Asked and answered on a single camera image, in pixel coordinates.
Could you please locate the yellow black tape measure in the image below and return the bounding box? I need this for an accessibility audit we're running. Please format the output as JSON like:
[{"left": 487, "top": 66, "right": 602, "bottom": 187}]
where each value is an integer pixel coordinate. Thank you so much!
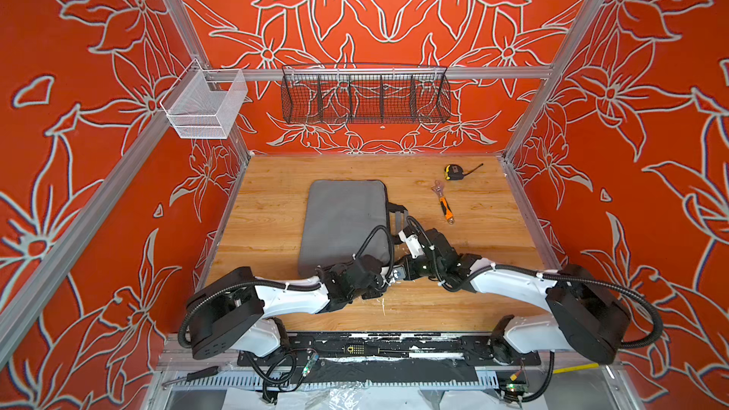
[{"left": 444, "top": 163, "right": 483, "bottom": 181}]

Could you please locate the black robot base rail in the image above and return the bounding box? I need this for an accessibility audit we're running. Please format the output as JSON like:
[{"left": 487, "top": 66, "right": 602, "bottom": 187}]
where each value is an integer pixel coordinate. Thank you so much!
[{"left": 258, "top": 331, "right": 546, "bottom": 367}]

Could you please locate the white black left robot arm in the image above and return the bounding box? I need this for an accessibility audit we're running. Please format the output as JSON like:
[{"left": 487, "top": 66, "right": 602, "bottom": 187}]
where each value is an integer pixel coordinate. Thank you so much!
[{"left": 178, "top": 225, "right": 395, "bottom": 360}]

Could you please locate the black wire wall basket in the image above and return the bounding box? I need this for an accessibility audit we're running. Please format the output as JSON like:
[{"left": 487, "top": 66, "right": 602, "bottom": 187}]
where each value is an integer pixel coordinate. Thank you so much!
[{"left": 281, "top": 63, "right": 452, "bottom": 125}]

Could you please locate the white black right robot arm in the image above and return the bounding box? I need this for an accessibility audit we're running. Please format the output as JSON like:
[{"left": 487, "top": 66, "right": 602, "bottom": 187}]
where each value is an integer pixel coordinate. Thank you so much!
[{"left": 396, "top": 218, "right": 664, "bottom": 364}]

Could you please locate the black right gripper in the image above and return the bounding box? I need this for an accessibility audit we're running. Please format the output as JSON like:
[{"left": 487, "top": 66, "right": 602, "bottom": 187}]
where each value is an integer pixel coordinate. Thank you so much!
[{"left": 391, "top": 251, "right": 447, "bottom": 278}]

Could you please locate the grey zippered laptop bag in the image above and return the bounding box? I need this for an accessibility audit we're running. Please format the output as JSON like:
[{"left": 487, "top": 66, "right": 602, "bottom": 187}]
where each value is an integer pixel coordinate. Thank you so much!
[{"left": 297, "top": 180, "right": 408, "bottom": 277}]

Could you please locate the white wire mesh basket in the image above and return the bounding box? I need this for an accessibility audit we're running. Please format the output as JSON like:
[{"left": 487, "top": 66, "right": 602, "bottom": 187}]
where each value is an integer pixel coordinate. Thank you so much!
[{"left": 161, "top": 61, "right": 248, "bottom": 140}]

